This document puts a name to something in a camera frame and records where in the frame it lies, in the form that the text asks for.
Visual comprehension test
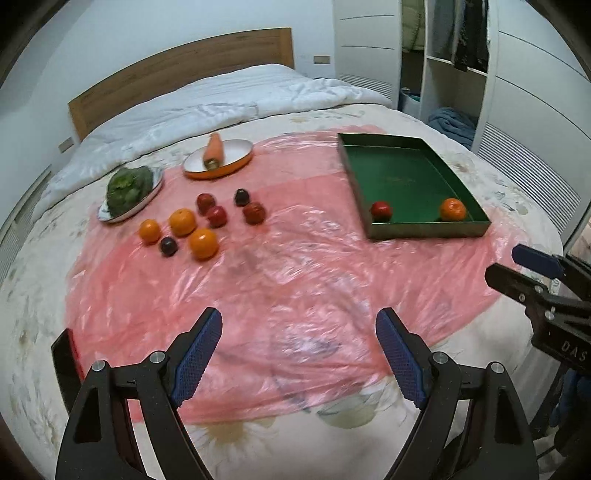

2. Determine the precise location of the small orange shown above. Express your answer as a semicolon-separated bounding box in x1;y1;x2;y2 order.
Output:
138;219;161;245

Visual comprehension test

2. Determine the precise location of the orange front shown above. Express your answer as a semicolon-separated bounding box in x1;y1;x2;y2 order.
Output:
188;228;219;261

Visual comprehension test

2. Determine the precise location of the red apple back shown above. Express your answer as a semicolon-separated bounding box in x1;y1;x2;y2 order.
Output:
195;193;216;216

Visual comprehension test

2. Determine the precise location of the dark red apple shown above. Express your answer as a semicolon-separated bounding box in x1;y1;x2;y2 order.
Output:
242;202;266;225

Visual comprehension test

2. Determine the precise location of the orange tangerine in tray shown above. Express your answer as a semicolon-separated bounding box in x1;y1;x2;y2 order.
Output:
439;198;468;222

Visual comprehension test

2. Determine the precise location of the red apple in tray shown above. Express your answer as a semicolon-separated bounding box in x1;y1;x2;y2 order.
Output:
370;201;393;223

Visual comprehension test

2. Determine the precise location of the green rectangular tray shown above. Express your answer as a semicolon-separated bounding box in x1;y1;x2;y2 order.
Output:
338;133;491;241

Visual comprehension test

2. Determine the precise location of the blue folded towel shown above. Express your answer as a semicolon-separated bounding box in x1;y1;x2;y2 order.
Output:
427;107;477;150

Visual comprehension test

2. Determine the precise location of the dark plum front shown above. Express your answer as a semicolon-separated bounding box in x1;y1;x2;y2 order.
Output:
159;237;178;258

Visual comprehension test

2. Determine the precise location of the dark plum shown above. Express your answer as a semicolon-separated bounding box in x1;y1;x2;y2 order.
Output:
235;188;250;207
159;237;178;258

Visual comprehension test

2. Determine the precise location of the white wardrobe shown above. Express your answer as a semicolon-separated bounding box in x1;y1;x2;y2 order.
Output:
332;1;590;246

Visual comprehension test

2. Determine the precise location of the white oval plate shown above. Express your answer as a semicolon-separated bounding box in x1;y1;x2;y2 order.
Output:
97;166;164;224

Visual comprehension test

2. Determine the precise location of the pink plastic sheet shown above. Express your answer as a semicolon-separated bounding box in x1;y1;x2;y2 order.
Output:
66;131;527;424

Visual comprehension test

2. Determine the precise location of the orange middle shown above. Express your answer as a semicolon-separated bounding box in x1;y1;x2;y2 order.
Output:
168;208;197;238

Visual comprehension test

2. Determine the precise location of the red apple middle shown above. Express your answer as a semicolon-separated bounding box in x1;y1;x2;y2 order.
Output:
206;205;228;229

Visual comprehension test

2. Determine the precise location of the green leafy vegetable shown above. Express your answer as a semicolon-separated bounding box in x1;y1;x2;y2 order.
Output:
106;166;153;217

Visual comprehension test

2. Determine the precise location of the dark plum back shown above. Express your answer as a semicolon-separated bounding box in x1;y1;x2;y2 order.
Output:
235;188;250;207

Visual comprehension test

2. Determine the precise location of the orange rimmed white plate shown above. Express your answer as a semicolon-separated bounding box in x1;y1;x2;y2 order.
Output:
182;139;253;180

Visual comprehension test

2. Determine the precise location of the orange carrot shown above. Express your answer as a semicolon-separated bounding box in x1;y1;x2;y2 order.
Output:
202;133;224;170

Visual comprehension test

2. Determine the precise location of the white duvet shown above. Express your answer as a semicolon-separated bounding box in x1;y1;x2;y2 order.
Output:
32;64;392;220

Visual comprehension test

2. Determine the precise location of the wooden headboard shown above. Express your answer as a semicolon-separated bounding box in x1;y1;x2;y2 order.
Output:
68;27;294;140

